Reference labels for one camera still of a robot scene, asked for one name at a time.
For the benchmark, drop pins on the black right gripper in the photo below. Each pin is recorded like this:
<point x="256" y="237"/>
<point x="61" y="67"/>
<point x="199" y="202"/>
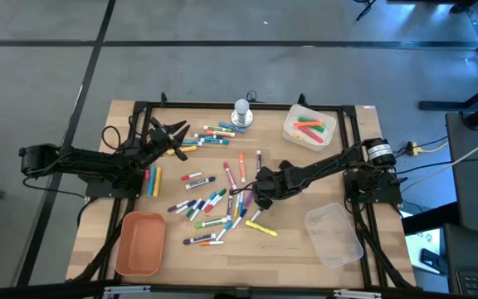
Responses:
<point x="278" y="184"/>

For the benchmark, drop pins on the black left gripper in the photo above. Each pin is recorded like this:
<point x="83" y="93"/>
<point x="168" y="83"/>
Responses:
<point x="158" y="140"/>

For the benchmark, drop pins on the yellow highlighter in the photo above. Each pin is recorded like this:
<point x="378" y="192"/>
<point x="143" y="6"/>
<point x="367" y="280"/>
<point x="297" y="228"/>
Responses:
<point x="185" y="149"/>
<point x="157" y="182"/>
<point x="261" y="228"/>

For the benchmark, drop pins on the blue marker white cap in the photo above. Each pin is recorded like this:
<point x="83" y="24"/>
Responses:
<point x="215" y="141"/>
<point x="192" y="143"/>

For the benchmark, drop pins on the purple highlighter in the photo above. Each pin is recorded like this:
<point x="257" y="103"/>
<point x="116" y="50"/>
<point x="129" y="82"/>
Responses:
<point x="248" y="199"/>

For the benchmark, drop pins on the light blue cap fine marker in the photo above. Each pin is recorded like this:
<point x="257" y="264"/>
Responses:
<point x="224" y="231"/>
<point x="241" y="203"/>
<point x="209" y="201"/>

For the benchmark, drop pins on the dark dry-erase marker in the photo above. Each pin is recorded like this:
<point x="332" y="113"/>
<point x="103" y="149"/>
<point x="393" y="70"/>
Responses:
<point x="259" y="160"/>

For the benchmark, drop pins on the orange cap dry-erase marker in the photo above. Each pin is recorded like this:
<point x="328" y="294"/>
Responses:
<point x="242" y="168"/>

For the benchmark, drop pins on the dark green marker white cap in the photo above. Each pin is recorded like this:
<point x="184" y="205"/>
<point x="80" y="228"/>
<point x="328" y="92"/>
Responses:
<point x="208" y="135"/>

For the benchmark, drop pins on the red cap dry-erase marker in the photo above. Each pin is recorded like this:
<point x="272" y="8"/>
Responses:
<point x="230" y="175"/>

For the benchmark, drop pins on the orange marker white cap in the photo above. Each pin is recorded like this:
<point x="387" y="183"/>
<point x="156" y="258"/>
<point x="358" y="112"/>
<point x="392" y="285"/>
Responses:
<point x="221" y="133"/>

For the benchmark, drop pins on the red highlighter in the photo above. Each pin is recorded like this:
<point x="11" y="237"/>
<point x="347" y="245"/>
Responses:
<point x="147" y="174"/>

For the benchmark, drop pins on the blue cap dry-erase marker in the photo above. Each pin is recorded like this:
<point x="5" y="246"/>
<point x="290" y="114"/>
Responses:
<point x="200" y="182"/>

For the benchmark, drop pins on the red cap fine marker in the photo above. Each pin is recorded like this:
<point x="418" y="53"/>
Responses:
<point x="191" y="176"/>
<point x="211" y="206"/>

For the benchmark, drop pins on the blue highlighter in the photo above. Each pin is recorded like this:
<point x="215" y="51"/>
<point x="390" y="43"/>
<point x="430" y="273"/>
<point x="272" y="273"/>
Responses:
<point x="152" y="181"/>
<point x="231" y="127"/>

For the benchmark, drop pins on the green cap dry-erase marker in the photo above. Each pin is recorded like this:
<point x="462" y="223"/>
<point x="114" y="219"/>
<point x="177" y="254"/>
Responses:
<point x="211" y="223"/>

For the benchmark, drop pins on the pink highlighter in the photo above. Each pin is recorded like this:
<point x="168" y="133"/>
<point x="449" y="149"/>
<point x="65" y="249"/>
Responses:
<point x="310" y="134"/>

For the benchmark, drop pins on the green highlighter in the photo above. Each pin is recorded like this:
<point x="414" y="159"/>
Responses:
<point x="318" y="128"/>

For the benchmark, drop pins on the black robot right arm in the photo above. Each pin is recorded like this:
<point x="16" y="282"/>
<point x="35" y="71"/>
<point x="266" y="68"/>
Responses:
<point x="330" y="164"/>

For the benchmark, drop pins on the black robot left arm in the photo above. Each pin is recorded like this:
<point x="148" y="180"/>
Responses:
<point x="89" y="162"/>

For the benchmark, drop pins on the purple cap fine marker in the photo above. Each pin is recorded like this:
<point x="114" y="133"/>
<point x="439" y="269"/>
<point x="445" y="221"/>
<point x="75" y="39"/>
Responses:
<point x="255" y="216"/>

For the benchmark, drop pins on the yellow cap fine marker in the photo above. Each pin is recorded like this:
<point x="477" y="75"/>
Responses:
<point x="236" y="209"/>

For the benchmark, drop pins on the teal cap fine marker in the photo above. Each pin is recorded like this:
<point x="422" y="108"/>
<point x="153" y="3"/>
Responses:
<point x="221" y="193"/>

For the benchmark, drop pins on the small blue object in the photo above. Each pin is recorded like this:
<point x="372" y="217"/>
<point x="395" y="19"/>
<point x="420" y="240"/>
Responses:
<point x="177" y="206"/>

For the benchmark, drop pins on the white bulb chrome lamp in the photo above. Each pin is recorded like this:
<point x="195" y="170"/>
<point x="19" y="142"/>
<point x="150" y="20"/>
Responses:
<point x="242" y="106"/>

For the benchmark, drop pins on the green cap fine marker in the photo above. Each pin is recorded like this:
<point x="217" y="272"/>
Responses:
<point x="192" y="209"/>

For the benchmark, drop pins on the orange cap fine marker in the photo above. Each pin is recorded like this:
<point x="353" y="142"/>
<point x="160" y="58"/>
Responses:
<point x="212" y="243"/>

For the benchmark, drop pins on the translucent plastic container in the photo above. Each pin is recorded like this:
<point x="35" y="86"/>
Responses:
<point x="324" y="139"/>
<point x="332" y="236"/>

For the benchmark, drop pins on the orange plastic bin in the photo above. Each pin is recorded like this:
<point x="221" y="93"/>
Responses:
<point x="139" y="245"/>

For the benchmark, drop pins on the yellow power plug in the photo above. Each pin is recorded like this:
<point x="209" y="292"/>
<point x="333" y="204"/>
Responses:
<point x="413" y="148"/>

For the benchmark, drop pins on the black handheld device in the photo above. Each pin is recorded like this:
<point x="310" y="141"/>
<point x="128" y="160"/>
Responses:
<point x="432" y="259"/>

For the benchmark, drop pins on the black desk leg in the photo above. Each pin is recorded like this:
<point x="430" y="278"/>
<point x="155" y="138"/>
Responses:
<point x="442" y="105"/>

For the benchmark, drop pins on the dark grey desk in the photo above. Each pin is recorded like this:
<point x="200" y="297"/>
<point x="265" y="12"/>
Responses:
<point x="475" y="187"/>

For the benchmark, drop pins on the black frame clamp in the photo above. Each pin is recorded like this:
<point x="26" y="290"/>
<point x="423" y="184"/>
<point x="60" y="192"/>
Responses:
<point x="302" y="99"/>
<point x="163" y="99"/>

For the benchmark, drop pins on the silver aluminium bracket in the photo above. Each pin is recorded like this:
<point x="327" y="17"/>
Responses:
<point x="127" y="289"/>
<point x="357" y="293"/>

